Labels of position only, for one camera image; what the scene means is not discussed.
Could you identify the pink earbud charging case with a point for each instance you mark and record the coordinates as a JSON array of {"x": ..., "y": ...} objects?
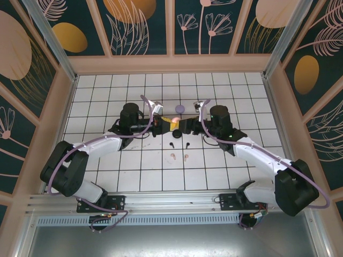
[{"x": 175, "y": 120}]

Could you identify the purple earbud charging case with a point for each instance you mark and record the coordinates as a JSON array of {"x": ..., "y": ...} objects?
[{"x": 179, "y": 108}]

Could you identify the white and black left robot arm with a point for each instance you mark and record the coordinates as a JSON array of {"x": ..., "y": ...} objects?
[{"x": 101, "y": 146}]

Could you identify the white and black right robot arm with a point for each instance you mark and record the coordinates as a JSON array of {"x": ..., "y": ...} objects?
[{"x": 257, "y": 155}]

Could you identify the grey metal sheet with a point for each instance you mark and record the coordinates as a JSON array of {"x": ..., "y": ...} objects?
[{"x": 171, "y": 241}]

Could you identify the aluminium table edge rail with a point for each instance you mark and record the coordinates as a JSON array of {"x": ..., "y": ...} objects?
[{"x": 273, "y": 107}]

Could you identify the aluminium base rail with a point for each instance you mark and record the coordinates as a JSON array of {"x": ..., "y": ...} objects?
[{"x": 166, "y": 203}]

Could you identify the aluminium corner post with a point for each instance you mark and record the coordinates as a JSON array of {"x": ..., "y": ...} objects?
[
  {"x": 51, "y": 37},
  {"x": 286, "y": 34}
]

